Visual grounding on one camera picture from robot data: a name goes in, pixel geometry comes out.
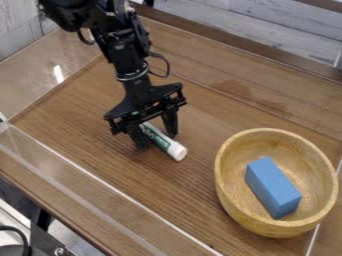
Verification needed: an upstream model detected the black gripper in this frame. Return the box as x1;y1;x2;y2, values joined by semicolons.
105;70;186;150

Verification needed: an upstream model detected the green Expo marker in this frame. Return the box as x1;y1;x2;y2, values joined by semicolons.
141;122;188;161

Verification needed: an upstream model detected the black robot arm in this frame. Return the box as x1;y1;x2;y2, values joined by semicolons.
38;0;186;149

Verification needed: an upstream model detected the brown wooden bowl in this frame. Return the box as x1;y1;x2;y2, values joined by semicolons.
214;128;339;238

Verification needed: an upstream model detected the blue foam block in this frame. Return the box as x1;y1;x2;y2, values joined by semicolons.
245;157;303;219

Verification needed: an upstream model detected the black metal table leg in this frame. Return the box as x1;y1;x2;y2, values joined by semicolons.
37;209;54;231

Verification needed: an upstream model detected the black cable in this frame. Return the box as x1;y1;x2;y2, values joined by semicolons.
0;225;31;256

